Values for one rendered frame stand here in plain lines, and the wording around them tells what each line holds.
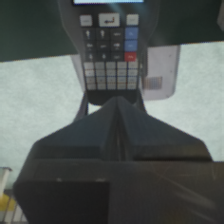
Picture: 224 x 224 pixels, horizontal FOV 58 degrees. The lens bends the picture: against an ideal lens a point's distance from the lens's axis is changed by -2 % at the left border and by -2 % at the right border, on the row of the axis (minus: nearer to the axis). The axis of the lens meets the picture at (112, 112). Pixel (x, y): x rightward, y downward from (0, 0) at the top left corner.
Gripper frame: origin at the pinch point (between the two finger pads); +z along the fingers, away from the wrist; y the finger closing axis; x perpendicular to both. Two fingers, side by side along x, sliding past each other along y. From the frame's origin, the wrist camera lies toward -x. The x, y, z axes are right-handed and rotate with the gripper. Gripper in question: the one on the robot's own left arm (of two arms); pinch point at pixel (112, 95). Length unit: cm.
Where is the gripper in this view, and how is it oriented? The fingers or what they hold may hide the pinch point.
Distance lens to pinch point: 27.6
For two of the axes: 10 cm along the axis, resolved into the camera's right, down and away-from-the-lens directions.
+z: 0.0, -9.8, 1.8
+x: 0.3, 1.8, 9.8
